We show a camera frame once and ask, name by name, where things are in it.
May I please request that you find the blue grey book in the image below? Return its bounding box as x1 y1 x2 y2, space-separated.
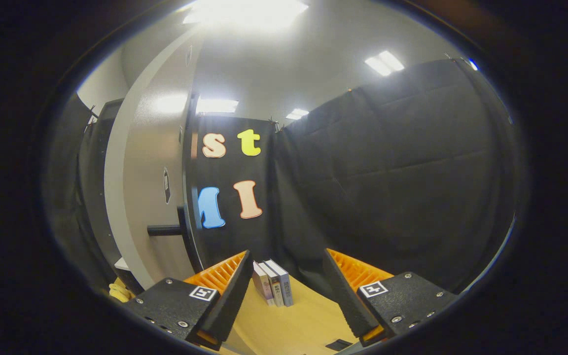
266 259 294 307

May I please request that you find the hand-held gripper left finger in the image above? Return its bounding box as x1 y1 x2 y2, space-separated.
121 249 254 352

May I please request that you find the dark grey cabinet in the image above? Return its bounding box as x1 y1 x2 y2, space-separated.
74 96 206 296

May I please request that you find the black backdrop cloth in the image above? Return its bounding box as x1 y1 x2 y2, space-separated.
42 58 516 296

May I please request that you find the white spine book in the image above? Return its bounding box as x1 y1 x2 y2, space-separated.
259 261 284 307

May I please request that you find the black door handle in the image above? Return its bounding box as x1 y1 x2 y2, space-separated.
147 206 191 247

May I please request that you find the double ceiling light panel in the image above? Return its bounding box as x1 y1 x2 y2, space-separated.
364 50 405 77

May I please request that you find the yellow plush toy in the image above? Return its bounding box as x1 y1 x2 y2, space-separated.
109 277 137 303

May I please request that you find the large ceiling light panel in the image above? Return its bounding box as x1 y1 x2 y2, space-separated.
183 0 309 30

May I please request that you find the grey cabinet door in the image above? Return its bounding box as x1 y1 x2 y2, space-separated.
104 25 206 289

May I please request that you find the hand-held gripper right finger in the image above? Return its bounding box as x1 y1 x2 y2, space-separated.
322 248 462 347

